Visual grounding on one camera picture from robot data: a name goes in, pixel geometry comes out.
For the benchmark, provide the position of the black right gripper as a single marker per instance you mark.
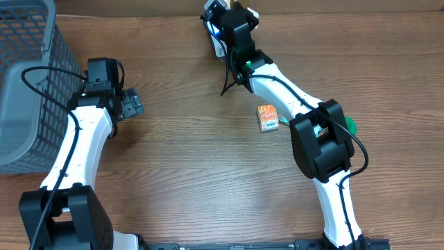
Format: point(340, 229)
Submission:
point(249, 19)

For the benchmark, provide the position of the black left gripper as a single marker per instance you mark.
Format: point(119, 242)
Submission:
point(132, 103)

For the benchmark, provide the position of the orange snack packet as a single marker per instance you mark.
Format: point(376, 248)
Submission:
point(268, 118)

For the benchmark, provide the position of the teal wipes packet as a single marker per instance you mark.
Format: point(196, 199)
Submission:
point(284, 120)

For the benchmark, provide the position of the green lid glass jar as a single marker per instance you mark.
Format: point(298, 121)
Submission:
point(351, 125)

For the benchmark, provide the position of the white brown snack wrapper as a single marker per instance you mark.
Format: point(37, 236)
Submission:
point(244, 3)

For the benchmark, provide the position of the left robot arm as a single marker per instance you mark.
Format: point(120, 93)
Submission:
point(65, 212)

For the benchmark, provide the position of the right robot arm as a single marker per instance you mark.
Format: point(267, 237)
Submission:
point(321, 142)

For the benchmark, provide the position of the white barcode scanner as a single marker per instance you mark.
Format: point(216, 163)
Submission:
point(215, 34)

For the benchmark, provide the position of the grey plastic mesh basket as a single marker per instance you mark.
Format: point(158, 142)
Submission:
point(34, 54)

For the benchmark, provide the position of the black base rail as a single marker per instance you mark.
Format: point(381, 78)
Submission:
point(236, 246)

